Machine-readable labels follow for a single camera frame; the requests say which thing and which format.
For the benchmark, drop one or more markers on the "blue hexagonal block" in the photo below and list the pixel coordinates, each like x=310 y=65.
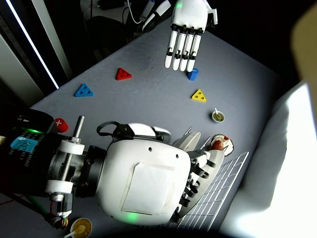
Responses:
x=194 y=75

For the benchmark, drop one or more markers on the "small white bowl green filling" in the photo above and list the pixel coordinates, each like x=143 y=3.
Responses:
x=219 y=120

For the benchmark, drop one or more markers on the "red triangle block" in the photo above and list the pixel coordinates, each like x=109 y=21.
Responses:
x=122 y=74

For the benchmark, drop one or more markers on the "red cylinder block white cross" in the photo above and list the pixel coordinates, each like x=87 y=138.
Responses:
x=63 y=126

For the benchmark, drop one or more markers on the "toy cupcake with strawberries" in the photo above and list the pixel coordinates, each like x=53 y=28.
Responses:
x=223 y=145

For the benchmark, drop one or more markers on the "white soup spoon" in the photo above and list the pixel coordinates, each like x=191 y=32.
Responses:
x=76 y=231

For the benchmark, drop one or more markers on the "tiny white spoon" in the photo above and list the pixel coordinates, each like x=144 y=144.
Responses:
x=217 y=112

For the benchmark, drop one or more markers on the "white light strip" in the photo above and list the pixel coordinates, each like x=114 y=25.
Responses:
x=29 y=39

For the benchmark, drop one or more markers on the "beige panel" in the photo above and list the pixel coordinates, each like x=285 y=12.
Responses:
x=307 y=44

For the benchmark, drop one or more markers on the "yellow triangle block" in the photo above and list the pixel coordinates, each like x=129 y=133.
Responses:
x=199 y=96

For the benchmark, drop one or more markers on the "blue triangle block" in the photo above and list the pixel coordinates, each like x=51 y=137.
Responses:
x=84 y=92

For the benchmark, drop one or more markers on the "white sheet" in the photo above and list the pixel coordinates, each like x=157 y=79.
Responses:
x=284 y=161

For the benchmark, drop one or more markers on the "white bowl yellow soup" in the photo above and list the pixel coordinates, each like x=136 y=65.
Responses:
x=85 y=223

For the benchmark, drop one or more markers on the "white post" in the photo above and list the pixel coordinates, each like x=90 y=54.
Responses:
x=53 y=37

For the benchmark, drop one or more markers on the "grey table cloth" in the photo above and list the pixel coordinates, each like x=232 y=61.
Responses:
x=148 y=99

